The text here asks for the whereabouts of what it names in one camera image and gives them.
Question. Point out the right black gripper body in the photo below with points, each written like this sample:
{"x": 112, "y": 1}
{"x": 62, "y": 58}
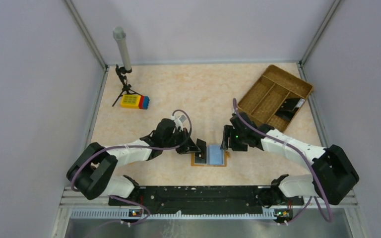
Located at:
{"x": 236, "y": 141}

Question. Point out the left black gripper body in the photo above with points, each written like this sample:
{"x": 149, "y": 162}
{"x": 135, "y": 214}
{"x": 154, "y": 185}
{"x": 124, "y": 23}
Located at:
{"x": 182, "y": 137}

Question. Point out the yellow leather card holder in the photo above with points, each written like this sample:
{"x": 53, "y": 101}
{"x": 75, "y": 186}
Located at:
{"x": 214, "y": 157}

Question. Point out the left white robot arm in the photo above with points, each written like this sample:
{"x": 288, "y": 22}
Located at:
{"x": 92, "y": 174}

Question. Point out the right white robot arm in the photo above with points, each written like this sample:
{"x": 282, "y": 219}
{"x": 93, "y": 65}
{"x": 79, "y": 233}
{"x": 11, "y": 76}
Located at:
{"x": 331, "y": 177}

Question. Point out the grey silver cards in tray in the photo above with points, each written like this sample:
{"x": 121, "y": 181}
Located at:
{"x": 289, "y": 108}

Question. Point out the woven brown divided tray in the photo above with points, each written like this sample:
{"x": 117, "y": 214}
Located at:
{"x": 263, "y": 99}

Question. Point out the red blue toy bricks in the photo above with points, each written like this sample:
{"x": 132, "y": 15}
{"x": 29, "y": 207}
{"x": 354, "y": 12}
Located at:
{"x": 144, "y": 102}

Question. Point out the yellow toy brick block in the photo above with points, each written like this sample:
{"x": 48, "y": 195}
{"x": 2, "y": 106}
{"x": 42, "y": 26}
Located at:
{"x": 130, "y": 101}

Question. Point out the small black tripod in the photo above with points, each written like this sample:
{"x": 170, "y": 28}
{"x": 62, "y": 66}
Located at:
{"x": 126, "y": 87}

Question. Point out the grey cylinder on tripod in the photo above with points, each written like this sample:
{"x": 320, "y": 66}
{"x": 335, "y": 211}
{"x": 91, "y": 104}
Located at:
{"x": 120, "y": 38}

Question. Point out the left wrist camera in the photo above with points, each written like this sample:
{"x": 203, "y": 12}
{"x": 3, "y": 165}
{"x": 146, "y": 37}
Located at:
{"x": 179, "y": 120}

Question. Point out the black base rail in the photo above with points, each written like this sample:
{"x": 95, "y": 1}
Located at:
{"x": 211, "y": 200}

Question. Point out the grey slotted cable duct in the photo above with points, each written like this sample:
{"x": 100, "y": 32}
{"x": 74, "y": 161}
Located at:
{"x": 127, "y": 214}

